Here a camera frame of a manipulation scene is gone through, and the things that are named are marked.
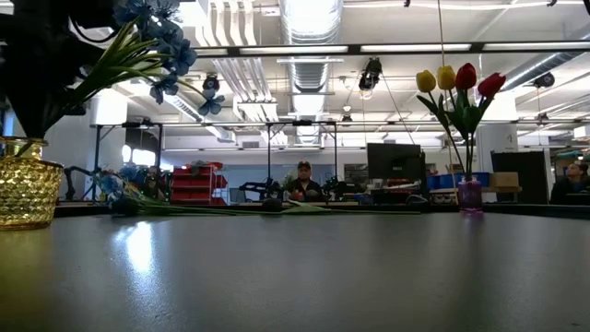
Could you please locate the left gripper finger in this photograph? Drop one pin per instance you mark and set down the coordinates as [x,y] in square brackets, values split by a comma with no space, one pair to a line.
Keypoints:
[37,101]

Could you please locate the blue artificial flower bunch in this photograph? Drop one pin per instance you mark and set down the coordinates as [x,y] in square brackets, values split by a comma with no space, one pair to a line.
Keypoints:
[120,64]
[110,184]

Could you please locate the yellow artificial tulip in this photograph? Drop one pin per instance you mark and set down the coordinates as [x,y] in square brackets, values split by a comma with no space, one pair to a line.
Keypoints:
[446,77]
[425,81]

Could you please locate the red artificial tulip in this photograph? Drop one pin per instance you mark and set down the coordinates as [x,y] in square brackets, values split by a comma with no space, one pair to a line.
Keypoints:
[492,84]
[466,76]

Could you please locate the amber textured glass vase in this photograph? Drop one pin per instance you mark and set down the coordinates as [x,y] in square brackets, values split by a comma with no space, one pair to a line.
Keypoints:
[27,193]

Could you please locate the purple glass vase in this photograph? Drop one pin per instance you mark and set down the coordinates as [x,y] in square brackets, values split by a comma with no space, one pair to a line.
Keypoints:
[470,196]

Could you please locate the red storage shelf bins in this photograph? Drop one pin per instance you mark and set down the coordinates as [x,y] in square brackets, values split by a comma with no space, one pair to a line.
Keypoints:
[193,184]

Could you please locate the person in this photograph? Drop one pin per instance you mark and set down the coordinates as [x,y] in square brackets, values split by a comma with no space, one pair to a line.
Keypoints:
[569,189]
[304,186]

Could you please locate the black overhead light bar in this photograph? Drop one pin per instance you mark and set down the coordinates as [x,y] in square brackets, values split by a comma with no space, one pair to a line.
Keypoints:
[355,48]

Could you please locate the black computer monitor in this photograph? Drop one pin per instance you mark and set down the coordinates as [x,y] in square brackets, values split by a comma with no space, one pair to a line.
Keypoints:
[394,161]

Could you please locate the thin metal rod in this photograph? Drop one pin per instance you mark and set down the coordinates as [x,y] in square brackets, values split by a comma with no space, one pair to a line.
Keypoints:
[441,37]

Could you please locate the blue storage bins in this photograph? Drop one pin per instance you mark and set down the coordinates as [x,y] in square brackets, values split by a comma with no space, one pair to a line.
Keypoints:
[440,181]

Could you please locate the brown cardboard box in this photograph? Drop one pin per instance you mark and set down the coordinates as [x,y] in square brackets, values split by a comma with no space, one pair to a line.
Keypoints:
[504,180]

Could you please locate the black cabinet panel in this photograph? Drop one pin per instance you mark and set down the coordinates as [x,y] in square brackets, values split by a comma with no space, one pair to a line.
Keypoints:
[525,170]

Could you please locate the black hanging camera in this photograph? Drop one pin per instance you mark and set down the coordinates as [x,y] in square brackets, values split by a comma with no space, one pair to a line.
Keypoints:
[211,83]
[545,80]
[370,74]

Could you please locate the black background frame stand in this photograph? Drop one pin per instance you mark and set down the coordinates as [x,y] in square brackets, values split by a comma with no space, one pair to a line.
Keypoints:
[268,152]

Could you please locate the silver ventilation duct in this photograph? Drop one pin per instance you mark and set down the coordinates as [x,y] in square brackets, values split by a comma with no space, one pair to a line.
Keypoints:
[311,27]

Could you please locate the black aluminium table frame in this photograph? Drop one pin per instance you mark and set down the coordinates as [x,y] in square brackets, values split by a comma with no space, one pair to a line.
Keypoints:
[530,209]

